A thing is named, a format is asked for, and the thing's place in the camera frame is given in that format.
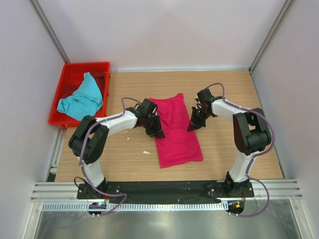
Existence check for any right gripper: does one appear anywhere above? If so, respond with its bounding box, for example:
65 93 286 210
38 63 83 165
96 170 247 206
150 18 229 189
188 107 212 132

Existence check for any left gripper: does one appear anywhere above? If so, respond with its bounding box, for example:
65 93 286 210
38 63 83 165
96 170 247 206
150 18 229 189
143 114 165 139

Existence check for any pink t-shirt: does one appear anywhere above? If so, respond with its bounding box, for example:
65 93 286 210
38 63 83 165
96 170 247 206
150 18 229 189
150 93 203 168

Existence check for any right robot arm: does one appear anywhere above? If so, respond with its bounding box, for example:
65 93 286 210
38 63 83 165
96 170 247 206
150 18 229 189
187 88 272 197

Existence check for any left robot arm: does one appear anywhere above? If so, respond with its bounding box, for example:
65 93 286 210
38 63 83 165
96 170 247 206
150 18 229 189
68 97 165 199

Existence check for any turquoise t-shirt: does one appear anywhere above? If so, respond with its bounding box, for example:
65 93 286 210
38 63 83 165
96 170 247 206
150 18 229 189
57 72 103 121

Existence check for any right round black connector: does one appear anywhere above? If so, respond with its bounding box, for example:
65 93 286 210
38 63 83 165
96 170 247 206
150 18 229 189
226 201 245 217

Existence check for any red plastic bin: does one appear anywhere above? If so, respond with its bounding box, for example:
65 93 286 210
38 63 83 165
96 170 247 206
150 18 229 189
48 62 110 128

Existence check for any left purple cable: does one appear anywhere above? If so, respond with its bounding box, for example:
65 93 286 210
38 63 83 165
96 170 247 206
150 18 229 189
78 97 128 216

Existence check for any purple cable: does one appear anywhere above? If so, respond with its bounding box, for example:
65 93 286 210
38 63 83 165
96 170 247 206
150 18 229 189
203 83 276 218
78 97 128 216

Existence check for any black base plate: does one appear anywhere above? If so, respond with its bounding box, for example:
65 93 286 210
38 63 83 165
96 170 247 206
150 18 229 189
76 179 255 204

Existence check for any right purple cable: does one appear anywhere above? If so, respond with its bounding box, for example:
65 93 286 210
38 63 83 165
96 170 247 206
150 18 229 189
203 83 276 218

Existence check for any white slotted cable duct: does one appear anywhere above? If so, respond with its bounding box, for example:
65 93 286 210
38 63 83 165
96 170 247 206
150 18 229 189
42 201 228 212

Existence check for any aluminium front rail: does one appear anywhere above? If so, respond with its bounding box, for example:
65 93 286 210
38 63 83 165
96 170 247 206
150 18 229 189
31 179 302 204

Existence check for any right aluminium corner post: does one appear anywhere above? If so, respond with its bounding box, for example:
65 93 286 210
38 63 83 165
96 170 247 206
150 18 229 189
249 0 295 75

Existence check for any aluminium corner post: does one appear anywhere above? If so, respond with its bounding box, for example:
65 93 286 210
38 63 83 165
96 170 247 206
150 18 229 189
29 0 70 64
249 0 295 75

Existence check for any left aluminium corner post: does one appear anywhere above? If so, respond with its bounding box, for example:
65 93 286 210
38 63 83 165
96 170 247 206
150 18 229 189
29 0 70 64

